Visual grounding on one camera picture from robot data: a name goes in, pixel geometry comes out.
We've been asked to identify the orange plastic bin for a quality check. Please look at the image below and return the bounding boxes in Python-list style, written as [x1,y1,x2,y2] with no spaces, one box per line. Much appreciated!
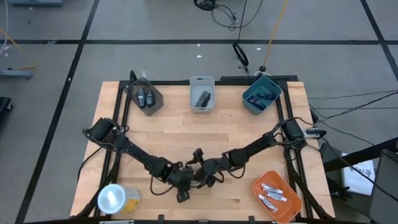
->
[251,170,303,224]

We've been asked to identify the black floor object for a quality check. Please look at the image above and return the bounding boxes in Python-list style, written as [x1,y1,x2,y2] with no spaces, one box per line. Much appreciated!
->
[0,97,13,123]

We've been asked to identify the white floor cable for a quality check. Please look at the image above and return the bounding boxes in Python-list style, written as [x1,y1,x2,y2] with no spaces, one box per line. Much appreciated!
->
[0,0,10,58]

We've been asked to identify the blue packets pair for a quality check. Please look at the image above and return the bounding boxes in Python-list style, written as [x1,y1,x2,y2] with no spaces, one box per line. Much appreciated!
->
[248,95,267,110]

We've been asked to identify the blue snack packets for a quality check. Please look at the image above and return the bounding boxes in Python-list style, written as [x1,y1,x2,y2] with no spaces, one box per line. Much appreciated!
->
[256,91,278,101]

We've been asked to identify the white yellow wipes canister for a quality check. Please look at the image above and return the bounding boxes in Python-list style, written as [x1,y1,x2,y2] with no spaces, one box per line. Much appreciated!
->
[96,184,142,215]

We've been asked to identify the white toothpaste tube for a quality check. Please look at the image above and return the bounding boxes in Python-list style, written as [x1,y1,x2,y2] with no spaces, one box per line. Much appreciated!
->
[264,190,287,202]
[260,182,284,195]
[257,194,279,213]

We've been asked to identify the black slanted beam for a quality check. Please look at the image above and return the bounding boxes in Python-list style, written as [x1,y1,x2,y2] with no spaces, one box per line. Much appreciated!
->
[323,136,398,172]

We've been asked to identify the smoky transparent grey bin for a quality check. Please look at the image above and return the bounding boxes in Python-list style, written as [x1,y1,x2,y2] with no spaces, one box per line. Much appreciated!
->
[126,77,164,117]

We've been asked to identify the small black white camera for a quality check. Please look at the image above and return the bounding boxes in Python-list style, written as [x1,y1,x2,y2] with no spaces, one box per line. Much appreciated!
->
[303,128,327,139]

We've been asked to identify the yellow floor cable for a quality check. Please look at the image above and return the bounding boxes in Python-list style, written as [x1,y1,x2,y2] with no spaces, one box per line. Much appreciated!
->
[0,29,37,71]

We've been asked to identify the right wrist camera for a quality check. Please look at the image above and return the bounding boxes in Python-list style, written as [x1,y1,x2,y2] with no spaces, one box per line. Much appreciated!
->
[192,147,205,163]

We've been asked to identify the teal plastic bin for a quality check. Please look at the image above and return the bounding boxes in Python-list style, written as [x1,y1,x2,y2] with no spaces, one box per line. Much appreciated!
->
[242,76,282,116]

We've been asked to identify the coiled black floor cable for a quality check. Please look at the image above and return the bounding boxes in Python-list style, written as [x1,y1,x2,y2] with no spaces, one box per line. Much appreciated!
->
[193,0,218,12]

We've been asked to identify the small black stand foot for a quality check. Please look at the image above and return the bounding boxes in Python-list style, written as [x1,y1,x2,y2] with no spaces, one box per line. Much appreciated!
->
[254,64,271,77]

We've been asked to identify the white printed paper box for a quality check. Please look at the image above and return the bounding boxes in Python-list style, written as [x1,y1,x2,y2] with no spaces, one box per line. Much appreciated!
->
[341,152,376,196]

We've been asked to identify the black strap loop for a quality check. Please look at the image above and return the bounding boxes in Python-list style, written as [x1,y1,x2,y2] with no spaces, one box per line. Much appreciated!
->
[232,42,249,75]

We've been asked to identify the grey cabinet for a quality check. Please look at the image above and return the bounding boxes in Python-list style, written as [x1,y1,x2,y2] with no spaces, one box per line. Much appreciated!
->
[368,148,398,224]

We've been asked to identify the long black floor cable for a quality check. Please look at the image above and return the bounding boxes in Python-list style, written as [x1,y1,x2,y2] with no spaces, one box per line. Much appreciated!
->
[210,0,264,46]

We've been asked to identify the light grey plastic bin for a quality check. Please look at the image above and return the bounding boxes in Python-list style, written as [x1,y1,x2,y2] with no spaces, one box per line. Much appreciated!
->
[188,76,216,113]

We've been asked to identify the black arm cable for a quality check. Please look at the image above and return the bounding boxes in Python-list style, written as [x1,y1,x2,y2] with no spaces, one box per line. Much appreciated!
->
[76,146,106,183]

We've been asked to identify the orange floor cable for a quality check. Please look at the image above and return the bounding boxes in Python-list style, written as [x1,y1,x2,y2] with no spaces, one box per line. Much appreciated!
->
[262,0,289,68]

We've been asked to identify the grey-blue stand base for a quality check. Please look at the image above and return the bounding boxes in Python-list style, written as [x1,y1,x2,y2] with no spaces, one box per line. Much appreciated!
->
[7,0,63,7]
[0,69,33,80]

